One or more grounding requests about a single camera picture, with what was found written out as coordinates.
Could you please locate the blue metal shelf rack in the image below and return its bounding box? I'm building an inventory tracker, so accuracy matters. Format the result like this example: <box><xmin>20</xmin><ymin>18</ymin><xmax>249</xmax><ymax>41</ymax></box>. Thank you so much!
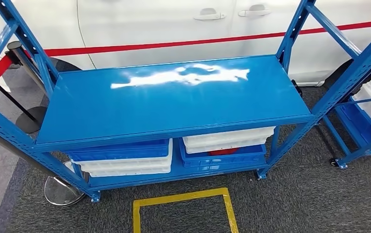
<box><xmin>0</xmin><ymin>0</ymin><xmax>371</xmax><ymax>203</ymax></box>

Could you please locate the red item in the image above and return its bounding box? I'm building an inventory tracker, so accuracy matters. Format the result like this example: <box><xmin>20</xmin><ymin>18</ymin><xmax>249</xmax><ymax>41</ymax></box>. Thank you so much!
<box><xmin>208</xmin><ymin>148</ymin><xmax>239</xmax><ymax>157</ymax></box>

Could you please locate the blue plastic bin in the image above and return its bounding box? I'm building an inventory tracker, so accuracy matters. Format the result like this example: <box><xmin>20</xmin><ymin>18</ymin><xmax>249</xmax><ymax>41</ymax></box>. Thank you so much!
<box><xmin>178</xmin><ymin>138</ymin><xmax>267</xmax><ymax>168</ymax></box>
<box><xmin>66</xmin><ymin>139</ymin><xmax>170</xmax><ymax>162</ymax></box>
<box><xmin>337</xmin><ymin>102</ymin><xmax>371</xmax><ymax>155</ymax></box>

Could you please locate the yellow floor tape square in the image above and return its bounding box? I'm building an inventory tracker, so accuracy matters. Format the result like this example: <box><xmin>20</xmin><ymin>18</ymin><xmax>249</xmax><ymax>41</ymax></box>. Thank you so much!
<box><xmin>133</xmin><ymin>187</ymin><xmax>239</xmax><ymax>233</ymax></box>

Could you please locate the white car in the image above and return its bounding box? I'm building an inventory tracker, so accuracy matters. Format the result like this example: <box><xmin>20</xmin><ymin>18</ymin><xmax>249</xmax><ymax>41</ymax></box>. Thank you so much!
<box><xmin>0</xmin><ymin>0</ymin><xmax>371</xmax><ymax>87</ymax></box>

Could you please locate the thin black pole stand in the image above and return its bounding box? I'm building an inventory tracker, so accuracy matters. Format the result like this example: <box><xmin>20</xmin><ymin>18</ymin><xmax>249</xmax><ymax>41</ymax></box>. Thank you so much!
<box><xmin>0</xmin><ymin>82</ymin><xmax>49</xmax><ymax>134</ymax></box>

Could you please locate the blue wheeled metal rack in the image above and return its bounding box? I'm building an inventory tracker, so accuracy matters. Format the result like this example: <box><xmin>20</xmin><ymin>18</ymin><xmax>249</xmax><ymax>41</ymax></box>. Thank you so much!
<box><xmin>320</xmin><ymin>58</ymin><xmax>371</xmax><ymax>170</ymax></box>

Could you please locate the black stanchion post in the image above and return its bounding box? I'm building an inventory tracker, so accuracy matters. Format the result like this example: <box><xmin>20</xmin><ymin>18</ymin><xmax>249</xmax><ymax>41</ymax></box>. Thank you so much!
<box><xmin>6</xmin><ymin>41</ymin><xmax>50</xmax><ymax>96</ymax></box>
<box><xmin>0</xmin><ymin>123</ymin><xmax>87</xmax><ymax>207</ymax></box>

